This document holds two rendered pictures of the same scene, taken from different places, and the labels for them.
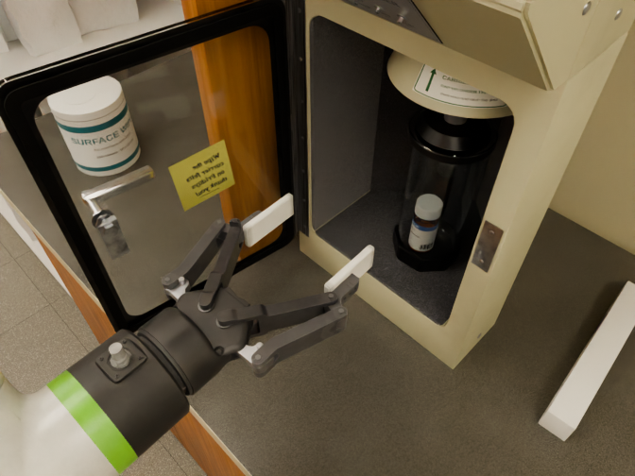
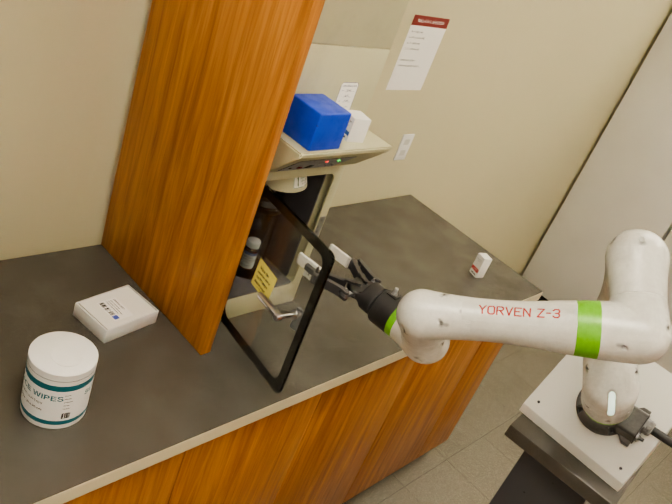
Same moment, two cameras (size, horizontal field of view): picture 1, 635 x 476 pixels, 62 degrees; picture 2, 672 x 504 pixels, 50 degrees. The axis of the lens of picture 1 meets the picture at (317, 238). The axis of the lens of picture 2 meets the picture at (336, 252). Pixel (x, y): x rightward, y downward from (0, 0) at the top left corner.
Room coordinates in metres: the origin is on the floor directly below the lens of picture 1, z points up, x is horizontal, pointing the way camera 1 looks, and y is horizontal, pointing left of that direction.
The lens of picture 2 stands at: (0.62, 1.54, 2.10)
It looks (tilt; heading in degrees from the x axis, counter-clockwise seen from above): 29 degrees down; 260
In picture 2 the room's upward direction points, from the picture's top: 22 degrees clockwise
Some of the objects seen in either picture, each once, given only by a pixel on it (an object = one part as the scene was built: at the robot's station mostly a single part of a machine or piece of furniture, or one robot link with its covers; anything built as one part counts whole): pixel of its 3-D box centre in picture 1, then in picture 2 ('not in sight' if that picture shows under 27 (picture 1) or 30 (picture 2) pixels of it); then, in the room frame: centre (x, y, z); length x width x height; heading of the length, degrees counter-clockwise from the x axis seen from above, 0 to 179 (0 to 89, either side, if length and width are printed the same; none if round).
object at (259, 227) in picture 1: (269, 219); not in sight; (0.40, 0.05, 1.22); 0.07 x 0.01 x 0.03; 138
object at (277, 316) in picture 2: not in sight; (276, 306); (0.46, 0.23, 1.20); 0.10 x 0.05 x 0.03; 127
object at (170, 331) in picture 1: (201, 332); (365, 292); (0.26, 0.11, 1.22); 0.09 x 0.08 x 0.07; 138
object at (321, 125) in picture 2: not in sight; (315, 121); (0.50, 0.02, 1.55); 0.10 x 0.10 x 0.09; 45
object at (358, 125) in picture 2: not in sight; (353, 126); (0.40, -0.08, 1.54); 0.05 x 0.05 x 0.06; 33
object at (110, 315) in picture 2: not in sight; (116, 312); (0.81, 0.10, 0.96); 0.16 x 0.12 x 0.04; 53
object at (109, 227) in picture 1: (112, 237); not in sight; (0.41, 0.24, 1.18); 0.02 x 0.02 x 0.06; 37
